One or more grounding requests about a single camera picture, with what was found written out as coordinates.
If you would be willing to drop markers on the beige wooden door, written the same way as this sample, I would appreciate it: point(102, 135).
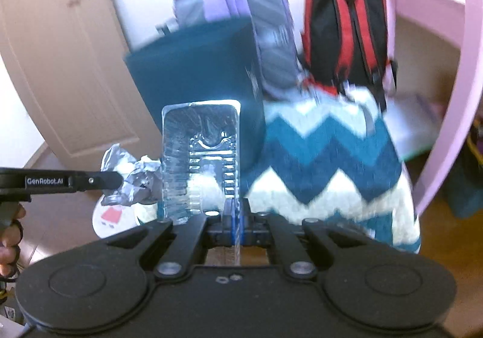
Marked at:
point(56, 77)

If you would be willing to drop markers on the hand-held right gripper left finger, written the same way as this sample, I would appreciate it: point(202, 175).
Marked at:
point(188, 240)

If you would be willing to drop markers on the round pig print stool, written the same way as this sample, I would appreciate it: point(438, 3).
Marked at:
point(113, 219)

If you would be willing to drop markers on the teal cream zigzag quilt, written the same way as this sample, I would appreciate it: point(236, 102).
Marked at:
point(332, 156)

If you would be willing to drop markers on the pink desk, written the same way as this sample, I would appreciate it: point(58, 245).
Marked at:
point(452, 58)

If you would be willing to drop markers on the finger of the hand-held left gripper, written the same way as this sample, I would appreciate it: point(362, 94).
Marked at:
point(98, 180)

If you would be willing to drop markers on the person's left hand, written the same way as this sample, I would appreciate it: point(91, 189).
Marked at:
point(9, 238)

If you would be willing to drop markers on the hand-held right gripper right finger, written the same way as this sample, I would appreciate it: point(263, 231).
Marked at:
point(281, 240)

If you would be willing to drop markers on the silver foil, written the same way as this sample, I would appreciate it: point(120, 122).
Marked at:
point(130, 179)

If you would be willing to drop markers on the teal plastic trash bin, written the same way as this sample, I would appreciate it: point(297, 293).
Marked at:
point(196, 70)

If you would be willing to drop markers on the red black backpack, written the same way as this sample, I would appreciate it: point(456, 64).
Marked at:
point(347, 28)

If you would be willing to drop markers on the white paper stack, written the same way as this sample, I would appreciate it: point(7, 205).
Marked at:
point(411, 122)

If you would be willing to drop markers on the clear plastic tray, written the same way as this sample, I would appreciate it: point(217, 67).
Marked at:
point(200, 156)

